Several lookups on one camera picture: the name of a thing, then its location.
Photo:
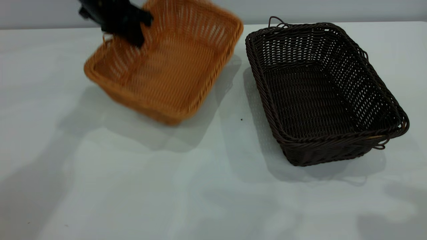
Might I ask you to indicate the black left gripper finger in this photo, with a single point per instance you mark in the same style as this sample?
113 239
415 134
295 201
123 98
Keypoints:
137 36
146 18

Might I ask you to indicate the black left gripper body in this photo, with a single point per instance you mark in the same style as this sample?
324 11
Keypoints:
111 15

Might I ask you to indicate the light brown wicker basket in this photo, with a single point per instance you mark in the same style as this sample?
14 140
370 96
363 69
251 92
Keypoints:
173 76

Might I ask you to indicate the dark brown wicker basket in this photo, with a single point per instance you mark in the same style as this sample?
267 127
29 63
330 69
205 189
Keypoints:
310 100

